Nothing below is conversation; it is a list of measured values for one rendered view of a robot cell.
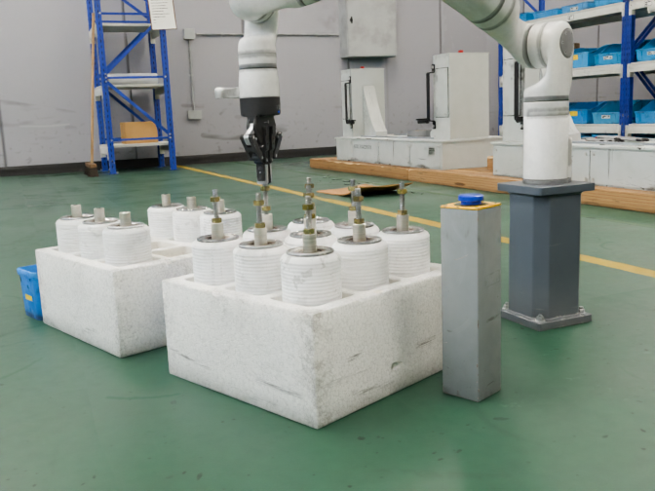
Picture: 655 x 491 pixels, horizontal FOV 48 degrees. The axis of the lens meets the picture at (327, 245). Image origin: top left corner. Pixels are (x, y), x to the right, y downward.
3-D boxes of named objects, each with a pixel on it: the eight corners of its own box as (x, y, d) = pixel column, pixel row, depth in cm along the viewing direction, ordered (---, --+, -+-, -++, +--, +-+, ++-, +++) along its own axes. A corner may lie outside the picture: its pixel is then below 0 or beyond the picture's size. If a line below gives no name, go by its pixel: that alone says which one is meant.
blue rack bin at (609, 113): (629, 122, 717) (630, 99, 713) (661, 121, 683) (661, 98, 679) (590, 124, 698) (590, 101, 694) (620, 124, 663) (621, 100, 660)
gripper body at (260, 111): (266, 93, 130) (269, 145, 131) (288, 93, 137) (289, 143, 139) (230, 94, 133) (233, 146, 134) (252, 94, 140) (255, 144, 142)
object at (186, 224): (203, 276, 186) (198, 206, 183) (224, 281, 179) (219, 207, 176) (170, 283, 179) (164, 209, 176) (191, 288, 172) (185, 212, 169)
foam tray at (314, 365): (316, 324, 163) (312, 245, 160) (464, 360, 136) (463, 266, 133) (169, 373, 136) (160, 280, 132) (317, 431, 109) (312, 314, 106)
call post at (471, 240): (466, 380, 126) (464, 202, 121) (501, 390, 121) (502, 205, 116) (442, 393, 121) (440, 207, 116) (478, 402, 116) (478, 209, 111)
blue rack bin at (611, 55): (632, 65, 707) (632, 43, 703) (664, 62, 672) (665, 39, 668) (592, 66, 687) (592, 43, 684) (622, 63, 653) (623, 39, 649)
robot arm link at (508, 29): (467, -20, 139) (511, -28, 133) (534, 35, 158) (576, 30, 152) (457, 26, 139) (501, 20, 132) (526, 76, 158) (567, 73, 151)
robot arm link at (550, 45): (580, 20, 150) (578, 105, 153) (538, 25, 156) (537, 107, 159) (558, 18, 143) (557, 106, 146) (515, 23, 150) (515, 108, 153)
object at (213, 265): (187, 339, 133) (179, 242, 129) (219, 325, 141) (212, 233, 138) (230, 346, 128) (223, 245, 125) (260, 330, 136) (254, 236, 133)
